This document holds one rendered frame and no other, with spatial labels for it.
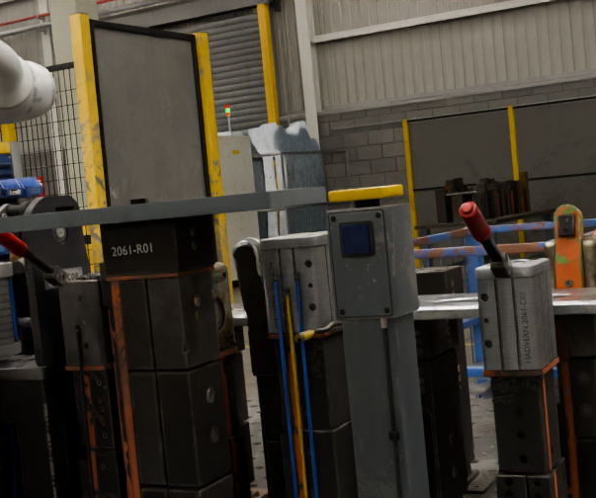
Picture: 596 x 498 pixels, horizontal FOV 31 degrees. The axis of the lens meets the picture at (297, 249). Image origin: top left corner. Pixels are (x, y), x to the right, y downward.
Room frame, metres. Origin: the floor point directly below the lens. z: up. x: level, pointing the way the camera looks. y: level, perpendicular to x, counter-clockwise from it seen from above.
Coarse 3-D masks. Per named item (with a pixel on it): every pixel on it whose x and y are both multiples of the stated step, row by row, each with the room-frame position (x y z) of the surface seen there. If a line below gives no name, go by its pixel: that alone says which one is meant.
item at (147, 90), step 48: (96, 48) 4.62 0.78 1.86; (144, 48) 4.93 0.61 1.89; (192, 48) 5.27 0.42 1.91; (96, 96) 4.58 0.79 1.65; (144, 96) 4.89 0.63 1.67; (192, 96) 5.24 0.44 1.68; (96, 144) 4.53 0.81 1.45; (144, 144) 4.86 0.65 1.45; (192, 144) 5.20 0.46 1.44; (96, 192) 4.51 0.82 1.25; (144, 192) 4.84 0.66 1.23; (192, 192) 5.17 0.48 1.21; (96, 240) 4.53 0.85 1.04
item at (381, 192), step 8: (336, 192) 1.08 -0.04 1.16; (344, 192) 1.07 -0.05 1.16; (352, 192) 1.07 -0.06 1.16; (360, 192) 1.06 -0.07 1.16; (368, 192) 1.06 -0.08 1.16; (376, 192) 1.06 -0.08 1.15; (384, 192) 1.06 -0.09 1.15; (392, 192) 1.08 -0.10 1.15; (400, 192) 1.10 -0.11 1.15; (336, 200) 1.08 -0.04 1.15; (344, 200) 1.07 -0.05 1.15; (352, 200) 1.07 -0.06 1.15; (360, 200) 1.07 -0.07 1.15; (368, 200) 1.08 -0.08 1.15; (376, 200) 1.08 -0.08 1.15
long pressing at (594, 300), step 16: (576, 288) 1.41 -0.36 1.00; (592, 288) 1.39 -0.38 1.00; (240, 304) 1.62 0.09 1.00; (432, 304) 1.38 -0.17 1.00; (448, 304) 1.36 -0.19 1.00; (464, 304) 1.31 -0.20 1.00; (560, 304) 1.25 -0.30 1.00; (576, 304) 1.24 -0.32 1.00; (592, 304) 1.23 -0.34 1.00; (240, 320) 1.44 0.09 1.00
